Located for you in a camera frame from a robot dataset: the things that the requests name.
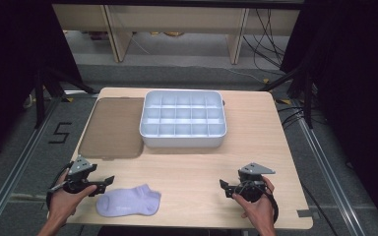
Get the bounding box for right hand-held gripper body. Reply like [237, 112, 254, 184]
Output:
[237, 162, 277, 203]

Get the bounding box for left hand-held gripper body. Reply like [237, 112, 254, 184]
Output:
[62, 154, 101, 195]

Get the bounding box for light purple ankle sock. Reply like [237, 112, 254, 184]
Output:
[95, 183, 162, 218]

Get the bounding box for white divided storage box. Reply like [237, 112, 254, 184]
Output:
[139, 88, 228, 148]

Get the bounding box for person's right hand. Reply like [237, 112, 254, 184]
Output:
[231, 176, 277, 231]

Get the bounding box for person's left hand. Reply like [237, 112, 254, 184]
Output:
[47, 169, 98, 228]

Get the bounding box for translucent brown flat lid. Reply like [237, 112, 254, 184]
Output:
[78, 96, 146, 161]

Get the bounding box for grey tape strip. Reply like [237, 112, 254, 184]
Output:
[296, 208, 321, 220]

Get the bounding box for black metal stand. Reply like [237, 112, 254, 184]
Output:
[33, 65, 96, 130]
[258, 60, 315, 130]

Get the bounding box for black curtain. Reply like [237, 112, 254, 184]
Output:
[0, 0, 84, 165]
[279, 0, 378, 227]

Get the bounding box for beige background desk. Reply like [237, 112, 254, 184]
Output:
[51, 3, 301, 65]

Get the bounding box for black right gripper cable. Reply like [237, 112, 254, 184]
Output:
[232, 179, 281, 225]

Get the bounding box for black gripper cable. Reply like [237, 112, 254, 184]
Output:
[44, 161, 74, 210]
[232, 179, 281, 225]

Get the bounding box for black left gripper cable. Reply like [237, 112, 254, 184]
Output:
[44, 161, 74, 210]

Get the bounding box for aluminium floor rail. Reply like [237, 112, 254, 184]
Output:
[295, 112, 366, 236]
[0, 97, 64, 236]

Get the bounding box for black floor cables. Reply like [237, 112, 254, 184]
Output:
[241, 8, 291, 74]

